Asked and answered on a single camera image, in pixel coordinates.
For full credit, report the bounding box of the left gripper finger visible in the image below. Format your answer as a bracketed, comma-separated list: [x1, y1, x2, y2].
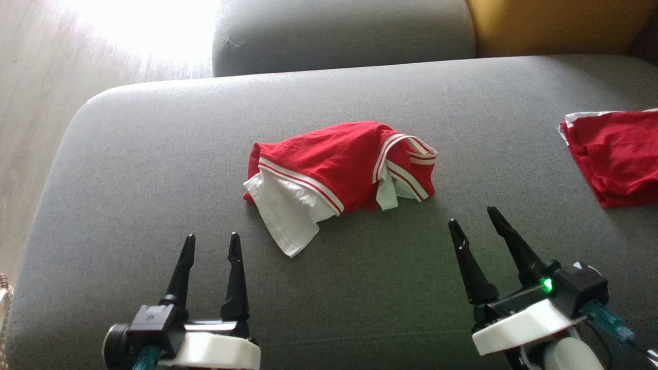
[160, 234, 197, 309]
[220, 232, 251, 323]

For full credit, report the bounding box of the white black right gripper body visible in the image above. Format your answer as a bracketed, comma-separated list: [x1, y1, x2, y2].
[472, 287, 584, 356]

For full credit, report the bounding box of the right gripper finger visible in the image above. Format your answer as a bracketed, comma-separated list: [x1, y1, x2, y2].
[487, 206, 546, 286]
[448, 218, 498, 305]

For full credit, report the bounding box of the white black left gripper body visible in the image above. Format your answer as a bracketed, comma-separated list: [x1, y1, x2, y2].
[157, 318, 261, 370]

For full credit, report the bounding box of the red jersey number 23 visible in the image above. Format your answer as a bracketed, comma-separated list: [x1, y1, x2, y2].
[559, 108, 658, 209]

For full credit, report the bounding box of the red shirt with white sleeves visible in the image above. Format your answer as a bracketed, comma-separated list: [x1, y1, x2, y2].
[243, 121, 438, 258]

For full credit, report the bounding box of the grey fabric sofa seat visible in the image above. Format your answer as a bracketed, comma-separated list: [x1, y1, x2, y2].
[5, 54, 658, 370]

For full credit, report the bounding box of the beige woven basket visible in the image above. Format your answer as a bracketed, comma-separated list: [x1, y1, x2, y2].
[0, 271, 14, 335]

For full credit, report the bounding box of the mustard yellow cushion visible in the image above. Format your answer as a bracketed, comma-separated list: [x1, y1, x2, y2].
[465, 0, 658, 58]

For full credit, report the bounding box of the grey sofa back cushion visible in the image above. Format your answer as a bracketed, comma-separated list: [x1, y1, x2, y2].
[212, 0, 476, 78]

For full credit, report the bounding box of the teal cable connector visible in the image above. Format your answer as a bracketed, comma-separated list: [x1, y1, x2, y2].
[132, 345, 162, 370]
[585, 300, 636, 345]

